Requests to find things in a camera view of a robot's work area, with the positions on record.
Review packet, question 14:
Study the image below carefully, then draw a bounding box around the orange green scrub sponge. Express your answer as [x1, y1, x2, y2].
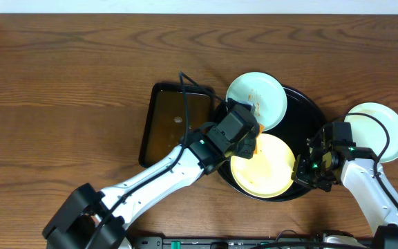
[253, 123, 265, 155]

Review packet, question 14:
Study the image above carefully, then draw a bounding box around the yellow plate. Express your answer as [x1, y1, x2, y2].
[230, 133, 295, 199]

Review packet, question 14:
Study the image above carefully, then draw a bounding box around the light blue plate top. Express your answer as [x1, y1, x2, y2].
[226, 72, 287, 131]

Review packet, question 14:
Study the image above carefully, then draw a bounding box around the light blue plate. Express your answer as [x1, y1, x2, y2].
[344, 102, 398, 163]
[226, 72, 287, 131]

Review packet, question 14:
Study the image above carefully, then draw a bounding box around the light blue plate bottom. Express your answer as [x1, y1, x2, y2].
[344, 102, 398, 163]

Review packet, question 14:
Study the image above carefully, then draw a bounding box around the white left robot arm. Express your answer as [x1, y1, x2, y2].
[42, 122, 260, 248]

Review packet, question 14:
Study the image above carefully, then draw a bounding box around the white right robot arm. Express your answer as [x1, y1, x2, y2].
[291, 146, 398, 248]

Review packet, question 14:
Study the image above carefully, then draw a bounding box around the round black serving tray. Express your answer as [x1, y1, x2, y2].
[218, 86, 327, 202]

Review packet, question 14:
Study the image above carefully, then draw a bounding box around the black rectangular water tray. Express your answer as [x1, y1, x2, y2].
[138, 82, 214, 168]

